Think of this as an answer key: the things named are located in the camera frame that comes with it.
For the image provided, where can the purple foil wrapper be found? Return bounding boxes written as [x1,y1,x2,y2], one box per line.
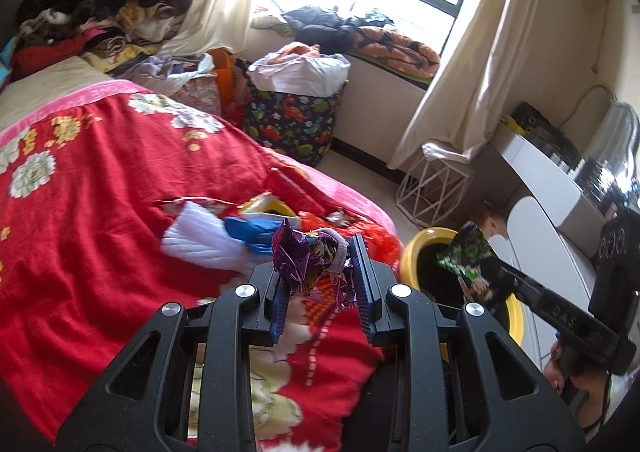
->
[271,220,356,310]

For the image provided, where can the orange bag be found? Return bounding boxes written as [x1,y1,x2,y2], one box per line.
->
[208,48,235,112]

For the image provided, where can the green black snack wrapper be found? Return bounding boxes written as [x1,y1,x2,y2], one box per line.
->
[436,221,496,284]

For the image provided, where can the orange patterned quilt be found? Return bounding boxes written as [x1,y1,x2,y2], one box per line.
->
[352,26,440,79]

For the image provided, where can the dinosaur print laundry basket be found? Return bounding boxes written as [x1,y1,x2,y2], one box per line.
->
[243,42,352,167]

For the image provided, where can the yellow rimmed black trash bin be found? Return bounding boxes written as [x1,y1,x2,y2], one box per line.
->
[399,227,525,345]

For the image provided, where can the right hand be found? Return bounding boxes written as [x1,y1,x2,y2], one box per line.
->
[544,339,608,402]

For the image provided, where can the dark jacket on sill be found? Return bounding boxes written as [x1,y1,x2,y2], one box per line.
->
[282,7,394,54]

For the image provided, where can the red floral blanket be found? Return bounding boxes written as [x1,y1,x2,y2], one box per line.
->
[1,80,396,451]

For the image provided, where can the yellow snack bag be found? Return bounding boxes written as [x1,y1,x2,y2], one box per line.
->
[238,192,297,217]

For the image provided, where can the red tube package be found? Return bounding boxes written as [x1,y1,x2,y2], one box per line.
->
[265,167,328,217]

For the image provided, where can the pink floral storage box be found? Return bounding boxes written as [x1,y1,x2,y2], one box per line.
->
[170,75,221,116]

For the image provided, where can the pile of clothes on bed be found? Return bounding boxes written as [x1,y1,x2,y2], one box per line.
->
[1,0,193,85]

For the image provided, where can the black bag on dresser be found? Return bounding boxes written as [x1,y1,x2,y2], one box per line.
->
[511,102,582,169]

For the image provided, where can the white foam fruit net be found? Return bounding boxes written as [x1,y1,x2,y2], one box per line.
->
[160,202,248,274]

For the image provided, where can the left cream curtain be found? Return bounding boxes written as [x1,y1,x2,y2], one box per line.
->
[160,0,253,56]

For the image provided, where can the cream curtain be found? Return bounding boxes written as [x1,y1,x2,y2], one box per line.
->
[388,0,540,168]
[160,0,253,56]

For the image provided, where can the right cream curtain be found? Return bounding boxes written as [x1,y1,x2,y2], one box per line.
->
[388,0,540,168]

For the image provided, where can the white wire side table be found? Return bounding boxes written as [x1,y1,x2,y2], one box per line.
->
[396,153,473,228]

